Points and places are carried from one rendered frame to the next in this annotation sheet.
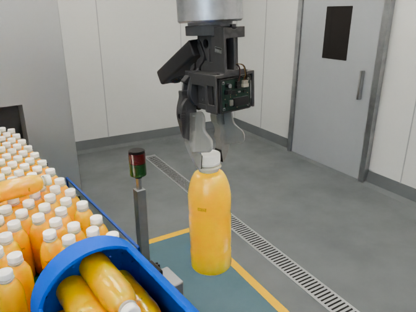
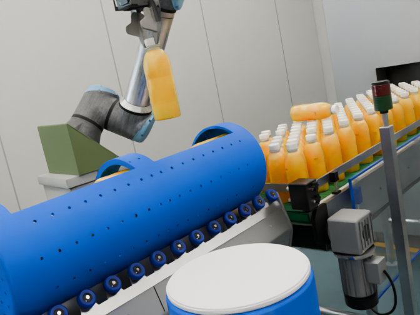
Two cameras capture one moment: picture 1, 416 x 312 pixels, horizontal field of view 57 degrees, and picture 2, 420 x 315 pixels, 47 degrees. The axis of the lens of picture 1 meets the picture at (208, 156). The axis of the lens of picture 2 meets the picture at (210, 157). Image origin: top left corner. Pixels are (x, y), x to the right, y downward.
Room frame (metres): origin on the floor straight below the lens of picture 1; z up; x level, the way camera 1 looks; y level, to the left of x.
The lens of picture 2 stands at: (0.47, -1.31, 1.43)
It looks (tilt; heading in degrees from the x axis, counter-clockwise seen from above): 10 degrees down; 82
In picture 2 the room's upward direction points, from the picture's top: 11 degrees counter-clockwise
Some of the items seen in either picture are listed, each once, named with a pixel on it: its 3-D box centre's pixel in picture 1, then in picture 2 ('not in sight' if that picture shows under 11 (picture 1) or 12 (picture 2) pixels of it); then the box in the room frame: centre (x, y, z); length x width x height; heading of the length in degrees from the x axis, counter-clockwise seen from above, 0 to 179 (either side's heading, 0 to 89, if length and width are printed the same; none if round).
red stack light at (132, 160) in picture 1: (137, 157); (380, 89); (1.34, 0.27, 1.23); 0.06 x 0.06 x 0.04
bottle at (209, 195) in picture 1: (210, 215); (160, 82); (0.57, 0.00, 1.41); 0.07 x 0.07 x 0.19
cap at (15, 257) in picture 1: (15, 259); not in sight; (0.89, 0.54, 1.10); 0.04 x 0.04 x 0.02
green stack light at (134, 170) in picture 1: (137, 168); (382, 102); (1.34, 0.27, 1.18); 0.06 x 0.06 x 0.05
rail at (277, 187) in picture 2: not in sight; (260, 187); (0.88, 0.37, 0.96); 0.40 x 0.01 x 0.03; 127
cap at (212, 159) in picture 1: (208, 161); (152, 44); (0.57, 0.00, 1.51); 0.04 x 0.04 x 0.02
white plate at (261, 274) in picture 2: not in sight; (237, 274); (0.60, -0.45, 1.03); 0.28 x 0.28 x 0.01
